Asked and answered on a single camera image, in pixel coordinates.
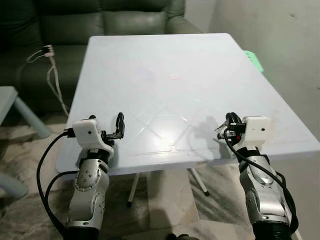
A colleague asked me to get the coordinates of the dark robot foot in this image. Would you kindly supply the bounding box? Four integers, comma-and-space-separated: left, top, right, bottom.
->
167, 233, 193, 240

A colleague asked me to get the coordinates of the green plastic stool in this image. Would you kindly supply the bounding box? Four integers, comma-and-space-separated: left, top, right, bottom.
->
243, 50, 264, 73

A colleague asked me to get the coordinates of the dark green leather sofa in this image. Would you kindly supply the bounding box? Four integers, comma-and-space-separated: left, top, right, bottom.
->
0, 0, 203, 113

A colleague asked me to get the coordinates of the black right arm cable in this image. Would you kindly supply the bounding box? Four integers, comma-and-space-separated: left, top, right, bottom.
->
222, 129, 300, 233

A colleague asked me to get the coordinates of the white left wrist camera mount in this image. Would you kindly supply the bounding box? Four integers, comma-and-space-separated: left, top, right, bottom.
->
71, 119, 116, 155

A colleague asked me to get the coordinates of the grey side table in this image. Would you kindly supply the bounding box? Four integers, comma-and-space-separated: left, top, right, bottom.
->
0, 86, 52, 200

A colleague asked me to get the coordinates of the white folding table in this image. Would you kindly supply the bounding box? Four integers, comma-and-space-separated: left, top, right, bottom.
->
56, 33, 320, 207

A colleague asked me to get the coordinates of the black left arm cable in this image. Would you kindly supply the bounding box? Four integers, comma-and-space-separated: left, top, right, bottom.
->
36, 129, 83, 236

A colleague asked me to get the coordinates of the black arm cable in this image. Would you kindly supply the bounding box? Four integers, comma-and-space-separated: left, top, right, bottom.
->
222, 129, 300, 233
36, 129, 83, 236

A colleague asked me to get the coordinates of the white power strip cable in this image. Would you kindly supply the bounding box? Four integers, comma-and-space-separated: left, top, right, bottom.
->
26, 47, 70, 117

